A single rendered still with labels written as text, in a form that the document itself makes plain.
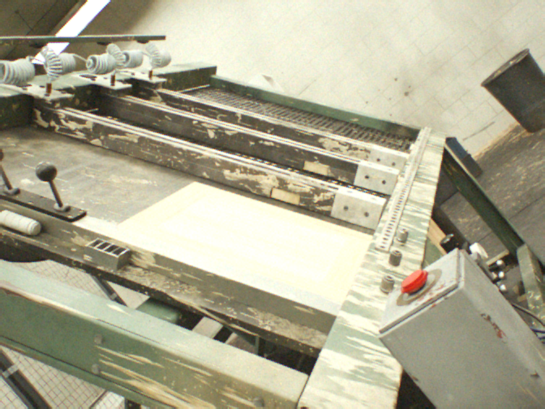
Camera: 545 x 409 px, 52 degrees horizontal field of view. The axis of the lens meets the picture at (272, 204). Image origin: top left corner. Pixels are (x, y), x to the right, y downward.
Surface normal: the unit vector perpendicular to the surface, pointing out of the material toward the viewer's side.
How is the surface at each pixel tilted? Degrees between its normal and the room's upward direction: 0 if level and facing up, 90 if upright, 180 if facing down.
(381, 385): 54
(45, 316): 90
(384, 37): 90
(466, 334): 90
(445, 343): 90
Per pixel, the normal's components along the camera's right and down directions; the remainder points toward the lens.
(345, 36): -0.18, 0.17
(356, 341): 0.19, -0.91
